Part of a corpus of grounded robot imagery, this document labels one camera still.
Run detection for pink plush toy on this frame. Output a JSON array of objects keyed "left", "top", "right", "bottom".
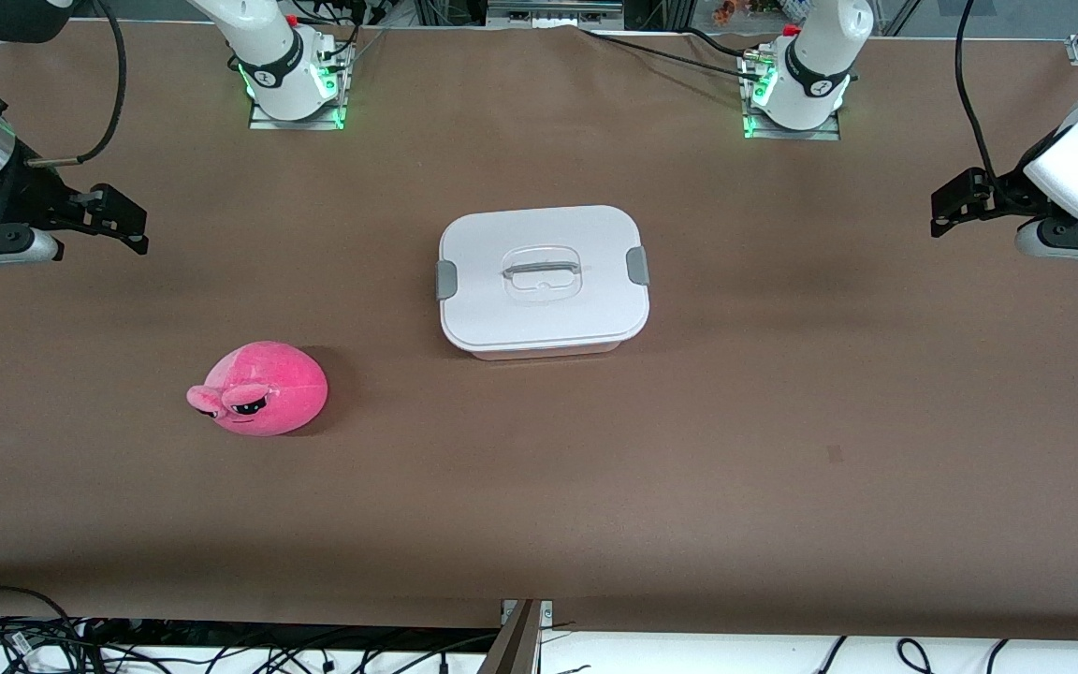
[{"left": 186, "top": 341, "right": 329, "bottom": 437}]

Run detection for white box lid grey latches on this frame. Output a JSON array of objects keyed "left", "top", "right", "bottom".
[{"left": 435, "top": 204, "right": 650, "bottom": 354}]

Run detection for translucent pink box base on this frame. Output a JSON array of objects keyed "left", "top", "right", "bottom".
[{"left": 450, "top": 337, "right": 626, "bottom": 362}]

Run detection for right arm black gripper cable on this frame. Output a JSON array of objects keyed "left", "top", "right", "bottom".
[{"left": 26, "top": 0, "right": 128, "bottom": 169}]

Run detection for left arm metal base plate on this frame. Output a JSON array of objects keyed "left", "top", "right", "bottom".
[{"left": 740, "top": 47, "right": 841, "bottom": 141}]

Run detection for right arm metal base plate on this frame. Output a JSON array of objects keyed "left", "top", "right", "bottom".
[{"left": 249, "top": 37, "right": 350, "bottom": 132}]

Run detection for metal rail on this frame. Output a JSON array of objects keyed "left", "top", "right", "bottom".
[{"left": 486, "top": 0, "right": 624, "bottom": 29}]

